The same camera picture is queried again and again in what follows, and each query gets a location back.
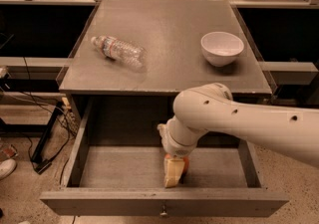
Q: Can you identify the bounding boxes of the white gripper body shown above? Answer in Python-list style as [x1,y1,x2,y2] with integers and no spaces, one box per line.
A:
[158,116,207,158]

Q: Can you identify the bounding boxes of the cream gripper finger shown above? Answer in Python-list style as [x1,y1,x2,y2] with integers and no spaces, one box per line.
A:
[163,157,184,188]

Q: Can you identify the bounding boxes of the grey top drawer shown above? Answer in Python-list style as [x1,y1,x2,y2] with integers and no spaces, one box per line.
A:
[39,98,290,218]

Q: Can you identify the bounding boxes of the orange fruit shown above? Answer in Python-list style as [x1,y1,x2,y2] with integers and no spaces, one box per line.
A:
[164,153,189,174]

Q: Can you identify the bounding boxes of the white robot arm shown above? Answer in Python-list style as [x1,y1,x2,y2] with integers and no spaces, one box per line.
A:
[158,83,319,188]

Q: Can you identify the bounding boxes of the small metal drawer knob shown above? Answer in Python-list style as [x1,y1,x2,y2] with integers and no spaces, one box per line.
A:
[159,204,168,218]

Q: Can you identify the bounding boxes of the grey cabinet with counter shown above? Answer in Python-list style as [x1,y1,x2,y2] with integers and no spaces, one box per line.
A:
[60,0,272,145]

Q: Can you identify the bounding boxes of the white ceramic bowl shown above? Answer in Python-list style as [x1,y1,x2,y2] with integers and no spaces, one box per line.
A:
[200,32,244,67]

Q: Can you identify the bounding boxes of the clear plastic water bottle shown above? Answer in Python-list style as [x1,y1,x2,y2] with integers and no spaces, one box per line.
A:
[91,36,147,70]

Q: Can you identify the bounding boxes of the black metal stand leg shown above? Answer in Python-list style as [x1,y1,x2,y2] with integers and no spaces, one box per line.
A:
[31,102,63,174]

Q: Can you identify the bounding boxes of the white shoe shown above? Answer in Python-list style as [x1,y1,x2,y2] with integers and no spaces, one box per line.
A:
[0,159,17,180]

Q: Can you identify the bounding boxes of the black floor cables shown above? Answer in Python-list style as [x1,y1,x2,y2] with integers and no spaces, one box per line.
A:
[0,56,81,224]

